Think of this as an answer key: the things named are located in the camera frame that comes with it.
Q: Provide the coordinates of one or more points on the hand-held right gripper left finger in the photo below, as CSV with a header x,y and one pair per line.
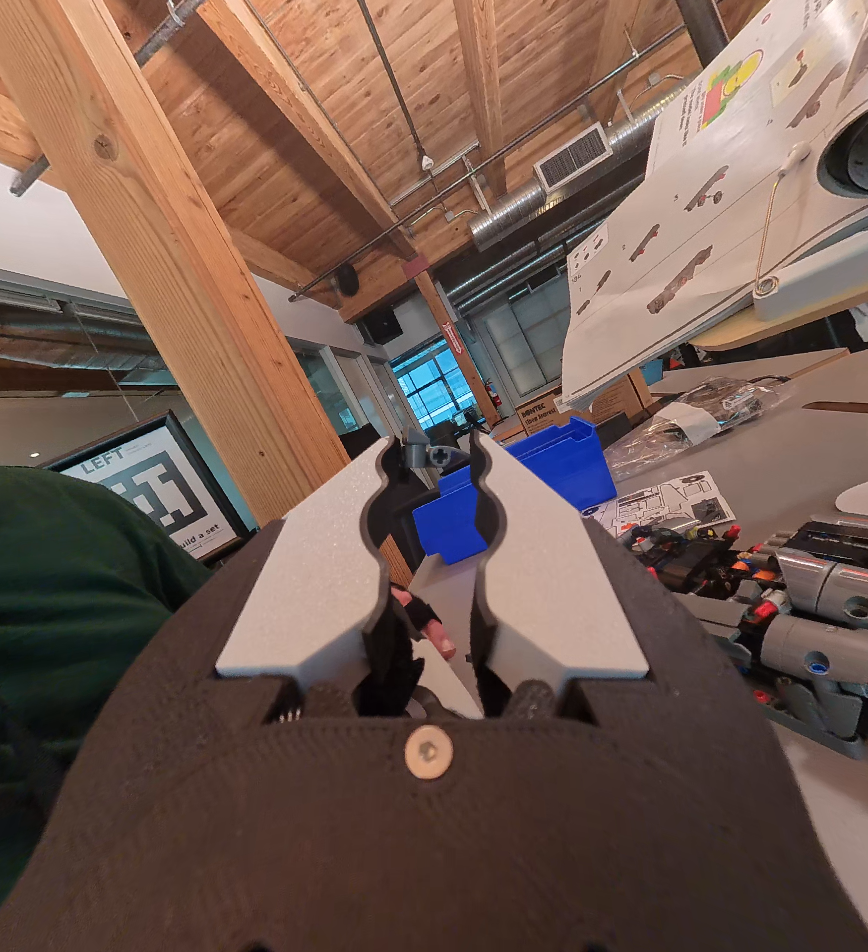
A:
x,y
307,595

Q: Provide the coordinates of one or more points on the black wall speaker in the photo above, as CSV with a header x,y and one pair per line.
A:
x,y
380,325

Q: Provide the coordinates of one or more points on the blue plastic bin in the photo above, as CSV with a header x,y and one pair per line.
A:
x,y
538,483

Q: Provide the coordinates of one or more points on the grey metal bracket rod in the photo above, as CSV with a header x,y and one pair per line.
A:
x,y
28,178

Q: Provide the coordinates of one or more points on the blue lit window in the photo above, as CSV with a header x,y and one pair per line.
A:
x,y
430,387

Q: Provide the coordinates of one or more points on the white air vent grille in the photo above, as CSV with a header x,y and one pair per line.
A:
x,y
574,158

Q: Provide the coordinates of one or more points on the printed cardboard box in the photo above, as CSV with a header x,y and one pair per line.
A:
x,y
545,410

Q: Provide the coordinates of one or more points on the small grey lego connector assembly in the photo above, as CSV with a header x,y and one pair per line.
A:
x,y
420,454

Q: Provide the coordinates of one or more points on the person's left hand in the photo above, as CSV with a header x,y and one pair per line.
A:
x,y
443,644

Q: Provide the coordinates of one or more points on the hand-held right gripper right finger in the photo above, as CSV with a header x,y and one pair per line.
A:
x,y
560,595

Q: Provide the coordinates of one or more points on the lego sticker sheet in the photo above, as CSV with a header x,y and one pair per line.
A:
x,y
672,502

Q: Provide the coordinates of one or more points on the slim wooden post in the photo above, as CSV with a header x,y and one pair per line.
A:
x,y
434,294

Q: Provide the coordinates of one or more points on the red vertical sign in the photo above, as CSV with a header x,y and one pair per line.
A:
x,y
455,338

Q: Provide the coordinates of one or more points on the framed marker sign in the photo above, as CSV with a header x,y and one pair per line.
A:
x,y
151,491

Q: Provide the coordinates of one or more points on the thick wooden support post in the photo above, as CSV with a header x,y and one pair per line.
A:
x,y
181,260

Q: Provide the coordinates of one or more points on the lego instruction booklet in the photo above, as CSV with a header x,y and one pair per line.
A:
x,y
702,245

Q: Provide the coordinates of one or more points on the clear plastic parts bag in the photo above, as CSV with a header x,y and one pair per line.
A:
x,y
672,439

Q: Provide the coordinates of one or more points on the small raised wooden table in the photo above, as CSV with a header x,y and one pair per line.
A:
x,y
776,333

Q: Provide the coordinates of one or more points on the black round ceiling speaker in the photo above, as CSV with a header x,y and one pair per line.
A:
x,y
345,279

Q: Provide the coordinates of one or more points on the black vertical pipe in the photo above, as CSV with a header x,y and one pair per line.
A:
x,y
702,22

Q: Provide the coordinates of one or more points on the metal ventilation duct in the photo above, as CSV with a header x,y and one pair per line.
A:
x,y
508,216

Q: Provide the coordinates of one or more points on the large grey lego vehicle model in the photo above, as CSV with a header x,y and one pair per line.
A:
x,y
828,580

